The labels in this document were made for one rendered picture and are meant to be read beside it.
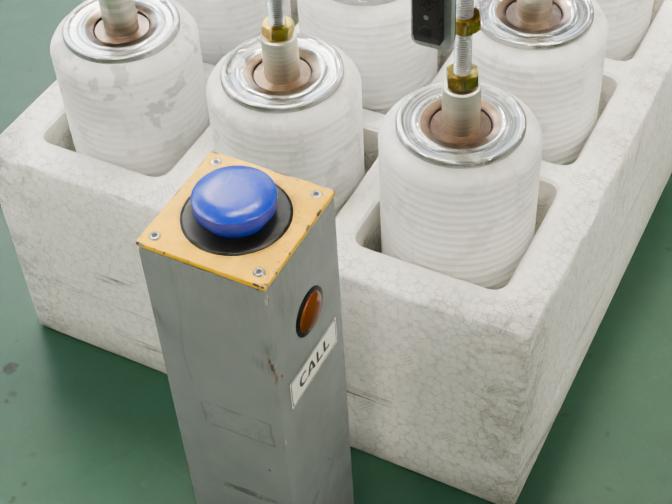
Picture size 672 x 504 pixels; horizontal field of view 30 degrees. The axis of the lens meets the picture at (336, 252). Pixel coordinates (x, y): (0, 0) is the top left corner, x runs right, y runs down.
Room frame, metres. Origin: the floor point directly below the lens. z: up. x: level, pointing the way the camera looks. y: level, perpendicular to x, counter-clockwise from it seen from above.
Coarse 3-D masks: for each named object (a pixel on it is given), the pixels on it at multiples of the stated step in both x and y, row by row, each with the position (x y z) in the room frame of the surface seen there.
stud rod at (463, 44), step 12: (468, 0) 0.55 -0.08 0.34; (456, 12) 0.55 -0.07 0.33; (468, 12) 0.55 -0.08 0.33; (456, 36) 0.55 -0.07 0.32; (468, 36) 0.55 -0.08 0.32; (456, 48) 0.55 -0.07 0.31; (468, 48) 0.55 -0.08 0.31; (456, 60) 0.55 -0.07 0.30; (468, 60) 0.55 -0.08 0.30; (456, 72) 0.55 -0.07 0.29; (468, 72) 0.55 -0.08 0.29
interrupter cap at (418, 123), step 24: (408, 96) 0.58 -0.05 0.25; (432, 96) 0.58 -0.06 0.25; (504, 96) 0.57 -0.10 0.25; (408, 120) 0.56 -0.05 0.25; (432, 120) 0.56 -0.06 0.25; (480, 120) 0.56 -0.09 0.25; (504, 120) 0.55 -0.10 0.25; (408, 144) 0.53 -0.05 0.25; (432, 144) 0.53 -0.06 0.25; (456, 144) 0.53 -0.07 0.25; (480, 144) 0.53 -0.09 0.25; (504, 144) 0.53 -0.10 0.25; (456, 168) 0.52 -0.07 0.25
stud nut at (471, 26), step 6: (474, 12) 0.55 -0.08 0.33; (456, 18) 0.55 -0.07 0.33; (474, 18) 0.55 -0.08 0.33; (480, 18) 0.55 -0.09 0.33; (456, 24) 0.55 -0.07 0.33; (462, 24) 0.54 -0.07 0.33; (468, 24) 0.54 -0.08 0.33; (474, 24) 0.55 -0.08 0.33; (480, 24) 0.55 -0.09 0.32; (456, 30) 0.55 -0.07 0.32; (462, 30) 0.54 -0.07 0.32; (468, 30) 0.54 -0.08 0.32; (474, 30) 0.55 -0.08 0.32
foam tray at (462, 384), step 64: (448, 64) 0.70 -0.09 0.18; (640, 64) 0.69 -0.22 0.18; (64, 128) 0.68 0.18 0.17; (640, 128) 0.63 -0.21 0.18; (0, 192) 0.64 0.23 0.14; (64, 192) 0.61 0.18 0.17; (128, 192) 0.59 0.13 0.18; (576, 192) 0.56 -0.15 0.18; (640, 192) 0.66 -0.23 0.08; (64, 256) 0.62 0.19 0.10; (128, 256) 0.59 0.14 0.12; (384, 256) 0.52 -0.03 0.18; (576, 256) 0.52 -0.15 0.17; (64, 320) 0.63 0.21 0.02; (128, 320) 0.60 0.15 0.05; (384, 320) 0.49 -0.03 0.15; (448, 320) 0.47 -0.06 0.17; (512, 320) 0.46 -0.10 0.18; (576, 320) 0.54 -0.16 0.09; (384, 384) 0.49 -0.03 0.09; (448, 384) 0.47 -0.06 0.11; (512, 384) 0.45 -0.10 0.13; (384, 448) 0.49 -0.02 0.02; (448, 448) 0.47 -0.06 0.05; (512, 448) 0.45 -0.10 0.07
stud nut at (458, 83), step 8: (472, 64) 0.56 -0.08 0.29; (448, 72) 0.55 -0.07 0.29; (472, 72) 0.55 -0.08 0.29; (448, 80) 0.55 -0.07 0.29; (456, 80) 0.55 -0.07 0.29; (464, 80) 0.54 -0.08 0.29; (472, 80) 0.55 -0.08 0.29; (456, 88) 0.55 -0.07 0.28; (464, 88) 0.54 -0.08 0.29; (472, 88) 0.55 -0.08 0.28
